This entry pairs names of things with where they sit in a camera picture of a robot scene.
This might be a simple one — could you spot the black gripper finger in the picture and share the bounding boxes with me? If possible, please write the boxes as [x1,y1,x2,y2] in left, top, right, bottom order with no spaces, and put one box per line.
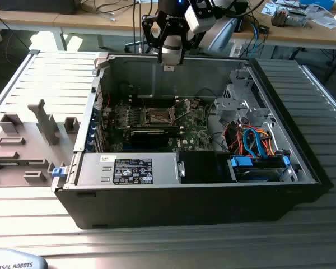
[142,15,170,64]
[180,29,207,65]

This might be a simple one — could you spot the CPU socket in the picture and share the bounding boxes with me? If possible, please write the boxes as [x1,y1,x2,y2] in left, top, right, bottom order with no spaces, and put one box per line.
[141,107,176,126]

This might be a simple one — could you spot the CPU cooler with fan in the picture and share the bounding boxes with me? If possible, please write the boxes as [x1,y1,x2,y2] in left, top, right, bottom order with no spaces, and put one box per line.
[270,7,308,28]

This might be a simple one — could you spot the wooden desk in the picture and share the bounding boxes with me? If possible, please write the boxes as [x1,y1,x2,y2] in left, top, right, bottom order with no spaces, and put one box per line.
[232,0,336,51]
[0,0,160,51]

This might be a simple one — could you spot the silver metal drive cage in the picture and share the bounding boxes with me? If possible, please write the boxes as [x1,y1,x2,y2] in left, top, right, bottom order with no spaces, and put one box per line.
[214,68,272,128]

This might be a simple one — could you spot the green motherboard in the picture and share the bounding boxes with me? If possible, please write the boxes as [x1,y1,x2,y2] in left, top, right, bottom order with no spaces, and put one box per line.
[102,98,216,154]

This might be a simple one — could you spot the black graphics card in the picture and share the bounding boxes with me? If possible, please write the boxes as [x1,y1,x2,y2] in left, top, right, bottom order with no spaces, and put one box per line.
[130,128,170,148]

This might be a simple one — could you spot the black device box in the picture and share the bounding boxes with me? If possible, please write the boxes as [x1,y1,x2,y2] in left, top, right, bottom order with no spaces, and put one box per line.
[0,0,77,15]

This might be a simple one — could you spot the blue cardboard box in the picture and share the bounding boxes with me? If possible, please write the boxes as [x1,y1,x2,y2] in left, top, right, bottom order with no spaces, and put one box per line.
[299,0,336,10]

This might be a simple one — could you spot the black rating label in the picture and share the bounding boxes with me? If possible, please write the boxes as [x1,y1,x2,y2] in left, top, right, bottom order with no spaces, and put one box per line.
[113,157,154,185]

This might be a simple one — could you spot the silver power supply unit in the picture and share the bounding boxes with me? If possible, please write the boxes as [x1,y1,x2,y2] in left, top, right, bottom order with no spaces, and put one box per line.
[74,152,183,187]

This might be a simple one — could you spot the hard disk in blue carrier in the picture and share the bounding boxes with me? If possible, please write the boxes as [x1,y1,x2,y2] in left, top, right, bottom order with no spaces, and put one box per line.
[227,155,291,183]

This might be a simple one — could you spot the black open PC case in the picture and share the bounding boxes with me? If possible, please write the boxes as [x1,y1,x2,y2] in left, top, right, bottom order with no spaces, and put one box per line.
[50,53,334,230]

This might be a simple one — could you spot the grey parts rack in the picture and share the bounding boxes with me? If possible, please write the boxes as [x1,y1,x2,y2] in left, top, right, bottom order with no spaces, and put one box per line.
[0,98,81,188]

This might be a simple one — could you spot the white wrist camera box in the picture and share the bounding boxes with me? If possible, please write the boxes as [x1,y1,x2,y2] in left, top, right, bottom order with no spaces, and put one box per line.
[184,4,217,34]

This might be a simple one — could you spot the blue flat data wire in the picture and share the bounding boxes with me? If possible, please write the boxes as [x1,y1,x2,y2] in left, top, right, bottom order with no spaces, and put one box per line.
[242,127,267,159]

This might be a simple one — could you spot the orange wire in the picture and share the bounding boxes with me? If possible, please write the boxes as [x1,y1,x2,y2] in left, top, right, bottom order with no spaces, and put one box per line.
[256,127,276,156]

